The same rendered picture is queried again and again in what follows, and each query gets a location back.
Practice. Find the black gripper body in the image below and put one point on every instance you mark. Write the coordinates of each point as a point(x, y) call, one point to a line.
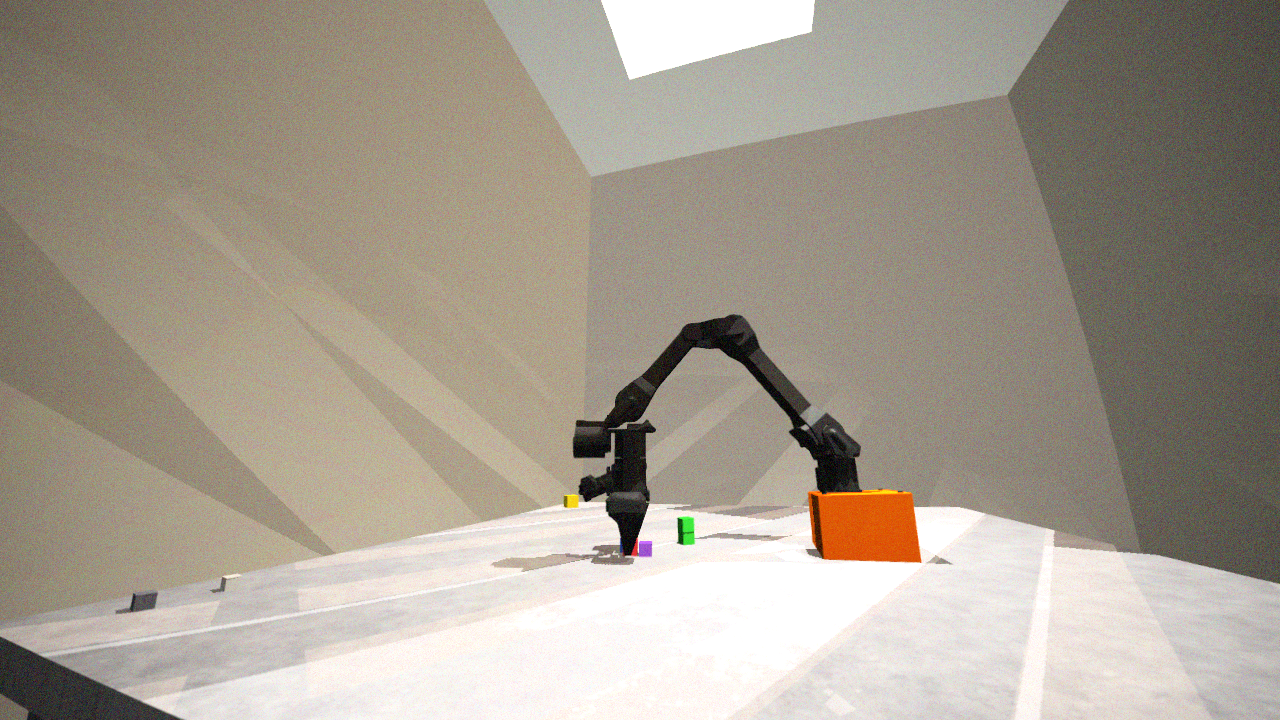
point(630, 491)

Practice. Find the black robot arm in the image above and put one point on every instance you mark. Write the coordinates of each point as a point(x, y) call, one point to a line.
point(814, 428)

